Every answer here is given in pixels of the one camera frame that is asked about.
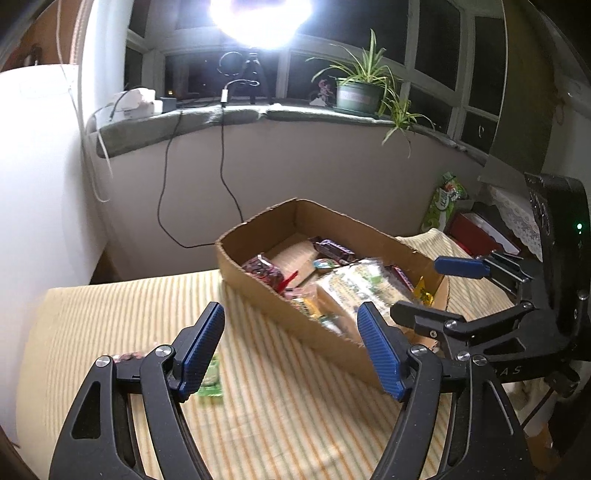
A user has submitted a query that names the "clear yellow cake packet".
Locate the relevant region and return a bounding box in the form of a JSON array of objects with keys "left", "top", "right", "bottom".
[{"left": 295, "top": 295, "right": 326, "bottom": 320}]

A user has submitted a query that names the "yellow snack packet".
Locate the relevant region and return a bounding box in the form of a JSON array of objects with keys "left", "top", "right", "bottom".
[{"left": 412, "top": 276, "right": 437, "bottom": 306}]

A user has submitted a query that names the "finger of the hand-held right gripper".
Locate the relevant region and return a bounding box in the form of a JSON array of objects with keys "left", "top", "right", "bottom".
[
  {"left": 434, "top": 251, "right": 534, "bottom": 296},
  {"left": 390, "top": 300, "right": 539, "bottom": 363}
]

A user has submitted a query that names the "clear wrapped bread packet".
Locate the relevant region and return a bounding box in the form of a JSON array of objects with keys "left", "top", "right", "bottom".
[{"left": 318, "top": 259, "right": 407, "bottom": 324}]

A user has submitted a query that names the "spider plant in green pot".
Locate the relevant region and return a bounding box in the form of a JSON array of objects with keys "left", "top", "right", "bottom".
[{"left": 307, "top": 28, "right": 437, "bottom": 158}]

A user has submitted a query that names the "small pink flower plant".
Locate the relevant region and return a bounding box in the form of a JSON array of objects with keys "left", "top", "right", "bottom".
[{"left": 309, "top": 78, "right": 338, "bottom": 108}]

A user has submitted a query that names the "brown chocolate bar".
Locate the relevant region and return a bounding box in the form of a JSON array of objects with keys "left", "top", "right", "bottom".
[
  {"left": 314, "top": 237, "right": 356, "bottom": 265},
  {"left": 388, "top": 264, "right": 419, "bottom": 292}
]

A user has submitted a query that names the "grey windowsill pad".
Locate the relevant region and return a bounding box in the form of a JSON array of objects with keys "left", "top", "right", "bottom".
[{"left": 95, "top": 104, "right": 490, "bottom": 162}]

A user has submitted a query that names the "white power strip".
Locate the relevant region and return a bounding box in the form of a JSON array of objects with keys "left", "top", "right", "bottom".
[{"left": 111, "top": 88, "right": 164, "bottom": 123}]

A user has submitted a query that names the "person's right hand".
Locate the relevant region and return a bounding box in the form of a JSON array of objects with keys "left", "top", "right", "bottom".
[{"left": 504, "top": 381, "right": 555, "bottom": 428}]

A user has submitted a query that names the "black cable with inline switch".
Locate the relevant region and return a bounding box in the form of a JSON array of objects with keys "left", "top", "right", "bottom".
[{"left": 218, "top": 51, "right": 262, "bottom": 223}]

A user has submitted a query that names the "beige snack packet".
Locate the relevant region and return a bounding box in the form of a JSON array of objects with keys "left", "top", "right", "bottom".
[{"left": 270, "top": 239, "right": 321, "bottom": 282}]

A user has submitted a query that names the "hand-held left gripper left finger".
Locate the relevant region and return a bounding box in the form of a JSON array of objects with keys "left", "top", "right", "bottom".
[{"left": 48, "top": 301, "right": 227, "bottom": 480}]

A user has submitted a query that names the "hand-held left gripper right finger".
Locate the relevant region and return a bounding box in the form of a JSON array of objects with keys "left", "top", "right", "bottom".
[{"left": 357, "top": 302, "right": 536, "bottom": 480}]

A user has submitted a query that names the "green candy packet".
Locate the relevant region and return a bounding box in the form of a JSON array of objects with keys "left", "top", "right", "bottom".
[{"left": 196, "top": 352, "right": 225, "bottom": 408}]

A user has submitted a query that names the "cardboard box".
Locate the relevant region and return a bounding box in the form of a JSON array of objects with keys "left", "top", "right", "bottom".
[{"left": 215, "top": 198, "right": 451, "bottom": 388}]

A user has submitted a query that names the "red box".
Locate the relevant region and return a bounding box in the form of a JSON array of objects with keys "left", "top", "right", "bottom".
[{"left": 450, "top": 212, "right": 520, "bottom": 257}]

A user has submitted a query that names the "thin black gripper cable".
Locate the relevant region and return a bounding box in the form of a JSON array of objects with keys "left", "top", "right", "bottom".
[{"left": 517, "top": 378, "right": 557, "bottom": 428}]

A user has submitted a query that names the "small green snack packet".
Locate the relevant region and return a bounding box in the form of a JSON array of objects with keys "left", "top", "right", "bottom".
[{"left": 316, "top": 313, "right": 345, "bottom": 334}]

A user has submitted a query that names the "green snack bag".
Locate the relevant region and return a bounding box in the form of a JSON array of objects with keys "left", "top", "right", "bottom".
[{"left": 420, "top": 172, "right": 469, "bottom": 234}]

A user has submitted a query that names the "ring light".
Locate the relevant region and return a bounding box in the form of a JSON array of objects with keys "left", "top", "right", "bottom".
[{"left": 207, "top": 0, "right": 315, "bottom": 51}]

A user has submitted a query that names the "white cable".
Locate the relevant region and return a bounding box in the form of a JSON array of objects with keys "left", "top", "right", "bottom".
[{"left": 85, "top": 106, "right": 116, "bottom": 201}]

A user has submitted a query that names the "striped tablecloth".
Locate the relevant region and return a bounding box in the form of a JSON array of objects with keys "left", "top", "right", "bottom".
[{"left": 16, "top": 228, "right": 522, "bottom": 480}]

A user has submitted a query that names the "white cabinet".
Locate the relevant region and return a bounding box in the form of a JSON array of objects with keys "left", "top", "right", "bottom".
[{"left": 0, "top": 65, "right": 114, "bottom": 301}]

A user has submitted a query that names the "white window frame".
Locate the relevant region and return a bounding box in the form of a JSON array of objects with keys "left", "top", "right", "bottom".
[{"left": 124, "top": 0, "right": 509, "bottom": 153}]

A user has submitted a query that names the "red cake packet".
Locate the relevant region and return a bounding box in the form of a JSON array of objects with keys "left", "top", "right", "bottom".
[
  {"left": 279, "top": 270, "right": 319, "bottom": 301},
  {"left": 241, "top": 255, "right": 286, "bottom": 292}
]

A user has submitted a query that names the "white lace cloth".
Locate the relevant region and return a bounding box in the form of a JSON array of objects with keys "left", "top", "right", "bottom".
[{"left": 489, "top": 185, "right": 543, "bottom": 257}]

